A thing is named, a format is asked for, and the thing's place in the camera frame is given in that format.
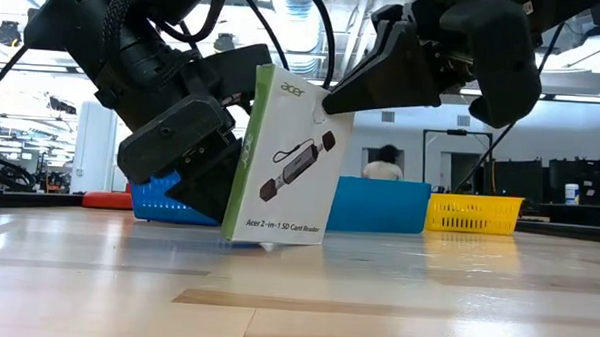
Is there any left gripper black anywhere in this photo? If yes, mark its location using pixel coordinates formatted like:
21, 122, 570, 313
90, 23, 276, 227

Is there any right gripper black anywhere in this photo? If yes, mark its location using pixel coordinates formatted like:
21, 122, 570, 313
321, 0, 546, 132

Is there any white green card reader box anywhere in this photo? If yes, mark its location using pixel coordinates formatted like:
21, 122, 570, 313
220, 61, 358, 248

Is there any teal plastic bin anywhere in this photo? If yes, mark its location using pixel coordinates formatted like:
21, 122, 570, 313
326, 174, 433, 236

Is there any blue perforated plastic basket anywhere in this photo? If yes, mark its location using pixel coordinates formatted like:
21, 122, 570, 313
127, 168, 222, 228

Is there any person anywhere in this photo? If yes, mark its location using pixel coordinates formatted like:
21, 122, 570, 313
362, 143, 406, 182

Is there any white square pillar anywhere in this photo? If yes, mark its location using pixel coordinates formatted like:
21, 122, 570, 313
70, 100, 120, 196

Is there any black monitor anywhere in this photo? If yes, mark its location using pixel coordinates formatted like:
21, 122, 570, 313
483, 158, 544, 206
547, 156, 600, 208

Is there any red desk lamp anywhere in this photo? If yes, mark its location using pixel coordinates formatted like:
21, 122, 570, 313
81, 180, 134, 212

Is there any yellow perforated plastic basket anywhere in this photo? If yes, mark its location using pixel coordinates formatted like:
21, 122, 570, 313
424, 192, 525, 236

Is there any white wipes tub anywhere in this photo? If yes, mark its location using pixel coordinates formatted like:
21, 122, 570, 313
563, 183, 582, 206

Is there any black ceiling device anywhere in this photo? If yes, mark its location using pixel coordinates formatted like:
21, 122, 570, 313
0, 20, 24, 48

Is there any black frame rig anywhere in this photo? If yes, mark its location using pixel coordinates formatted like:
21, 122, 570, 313
420, 128, 494, 194

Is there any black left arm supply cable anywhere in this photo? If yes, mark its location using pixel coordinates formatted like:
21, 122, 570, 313
231, 0, 338, 91

